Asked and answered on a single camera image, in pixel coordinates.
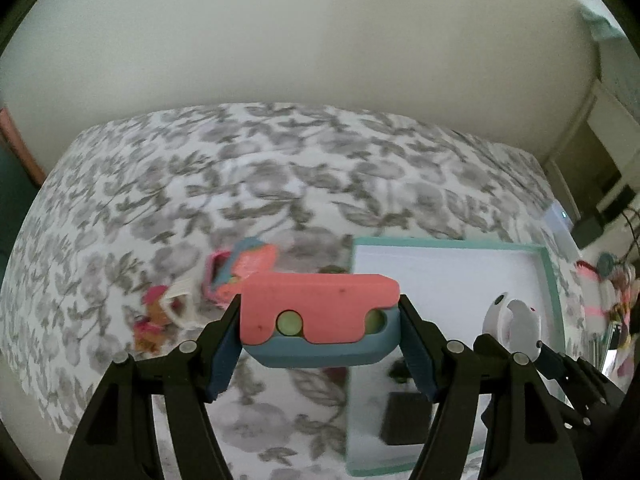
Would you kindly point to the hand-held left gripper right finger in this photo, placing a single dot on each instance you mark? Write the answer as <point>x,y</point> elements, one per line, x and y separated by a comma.
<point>420,360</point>

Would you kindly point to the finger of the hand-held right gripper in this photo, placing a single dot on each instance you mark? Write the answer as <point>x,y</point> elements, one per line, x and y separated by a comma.
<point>490,346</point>
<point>555,359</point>

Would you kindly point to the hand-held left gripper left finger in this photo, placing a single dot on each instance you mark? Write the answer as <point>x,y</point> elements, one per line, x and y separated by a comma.
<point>225,355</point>

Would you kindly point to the black square block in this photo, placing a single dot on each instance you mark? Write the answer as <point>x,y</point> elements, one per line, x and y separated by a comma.
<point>405,420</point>

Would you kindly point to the teal shallow cardboard box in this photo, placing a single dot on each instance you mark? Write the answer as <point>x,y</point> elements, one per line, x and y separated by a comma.
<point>450,270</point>

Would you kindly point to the pink and blue toy gun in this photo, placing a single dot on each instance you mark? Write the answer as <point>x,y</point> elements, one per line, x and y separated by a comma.
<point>250,260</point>

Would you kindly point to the pink and blue toy block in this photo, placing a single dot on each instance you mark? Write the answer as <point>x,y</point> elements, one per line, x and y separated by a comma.
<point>320,305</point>

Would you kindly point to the white toy glasses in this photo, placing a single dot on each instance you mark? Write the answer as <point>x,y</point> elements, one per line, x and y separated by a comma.
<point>187,285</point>

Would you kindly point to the small doll figure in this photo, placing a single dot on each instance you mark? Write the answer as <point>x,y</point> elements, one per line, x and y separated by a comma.
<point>152,320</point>

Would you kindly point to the teal round ornament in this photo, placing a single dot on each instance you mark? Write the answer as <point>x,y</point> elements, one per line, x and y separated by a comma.
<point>607,263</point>

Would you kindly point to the white device with light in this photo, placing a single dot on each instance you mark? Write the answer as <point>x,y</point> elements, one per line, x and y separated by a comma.
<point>557,222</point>

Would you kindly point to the grey floral blanket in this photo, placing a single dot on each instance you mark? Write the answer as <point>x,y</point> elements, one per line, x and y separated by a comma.
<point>250,160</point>

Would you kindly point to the white wooden shelf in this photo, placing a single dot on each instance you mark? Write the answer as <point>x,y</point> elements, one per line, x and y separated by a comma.
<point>607,125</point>

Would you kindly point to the pink wooden frame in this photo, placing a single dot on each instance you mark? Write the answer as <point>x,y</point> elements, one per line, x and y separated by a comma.
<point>20,145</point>

